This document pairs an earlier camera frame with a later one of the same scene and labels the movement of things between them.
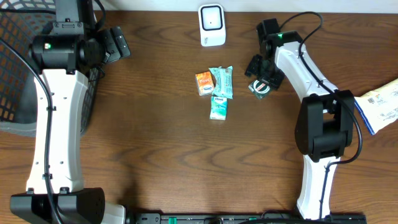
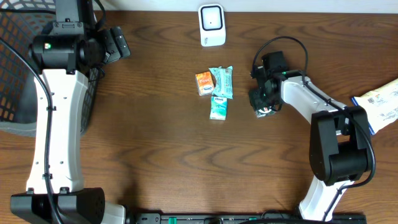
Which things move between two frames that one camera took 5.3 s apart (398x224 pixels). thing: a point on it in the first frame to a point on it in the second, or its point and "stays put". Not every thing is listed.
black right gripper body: [265, 70] to [259, 96]
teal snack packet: [224, 83] stays put
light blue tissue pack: [218, 108] stays put
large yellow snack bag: [379, 106] stays put
